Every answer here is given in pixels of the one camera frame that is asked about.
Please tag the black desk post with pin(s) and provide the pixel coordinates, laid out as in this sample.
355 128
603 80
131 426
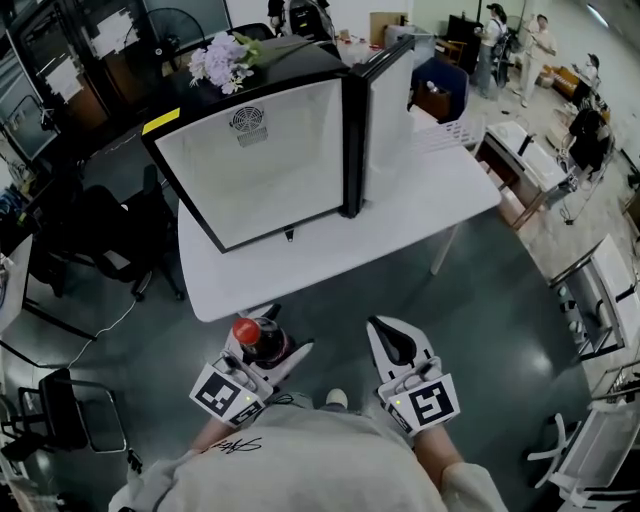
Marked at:
526 145

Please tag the clear plastic storage box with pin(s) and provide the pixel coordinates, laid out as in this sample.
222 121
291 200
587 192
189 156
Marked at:
410 42

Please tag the person's left forearm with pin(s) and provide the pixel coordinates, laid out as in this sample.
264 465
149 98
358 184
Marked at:
212 435

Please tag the person's light grey shirt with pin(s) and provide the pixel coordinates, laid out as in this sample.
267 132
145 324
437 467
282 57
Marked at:
310 460

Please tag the cardboard box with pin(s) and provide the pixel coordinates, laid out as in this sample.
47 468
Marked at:
387 25

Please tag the metal cart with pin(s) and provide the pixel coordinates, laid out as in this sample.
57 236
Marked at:
605 295

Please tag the black mini fridge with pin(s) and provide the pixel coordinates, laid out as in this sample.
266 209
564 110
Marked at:
260 175

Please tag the wooden desk with white top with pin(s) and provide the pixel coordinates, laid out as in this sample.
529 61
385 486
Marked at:
540 160

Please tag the black office chair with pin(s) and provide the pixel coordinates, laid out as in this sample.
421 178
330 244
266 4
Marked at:
115 225

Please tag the person's right forearm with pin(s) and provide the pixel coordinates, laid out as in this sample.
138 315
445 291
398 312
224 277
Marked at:
440 455

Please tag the white plastic rack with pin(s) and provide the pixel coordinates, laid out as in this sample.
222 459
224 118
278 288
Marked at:
595 450

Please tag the purple artificial flower bunch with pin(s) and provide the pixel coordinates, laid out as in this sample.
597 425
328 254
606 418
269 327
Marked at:
220 62

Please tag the black floor fan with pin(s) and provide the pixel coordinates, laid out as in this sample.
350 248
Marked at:
170 37

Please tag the cola bottle with red cap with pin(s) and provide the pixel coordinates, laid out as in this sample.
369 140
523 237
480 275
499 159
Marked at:
262 340

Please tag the blue chair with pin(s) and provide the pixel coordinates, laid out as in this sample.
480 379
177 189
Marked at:
442 75

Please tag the white table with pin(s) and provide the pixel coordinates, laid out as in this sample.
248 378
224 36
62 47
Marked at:
325 270

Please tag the person's right shoe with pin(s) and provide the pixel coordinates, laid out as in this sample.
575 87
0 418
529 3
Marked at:
336 397

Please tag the white desk with black frame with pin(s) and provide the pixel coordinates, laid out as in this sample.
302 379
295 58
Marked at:
12 280

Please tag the black framed glass doors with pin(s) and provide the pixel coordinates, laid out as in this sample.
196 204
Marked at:
60 50

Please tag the black folding chair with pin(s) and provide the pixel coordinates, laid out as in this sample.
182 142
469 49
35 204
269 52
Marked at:
60 410

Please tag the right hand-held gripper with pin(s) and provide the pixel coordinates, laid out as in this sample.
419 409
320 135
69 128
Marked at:
430 400

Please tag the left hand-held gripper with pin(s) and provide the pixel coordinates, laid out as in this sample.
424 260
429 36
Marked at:
217 392

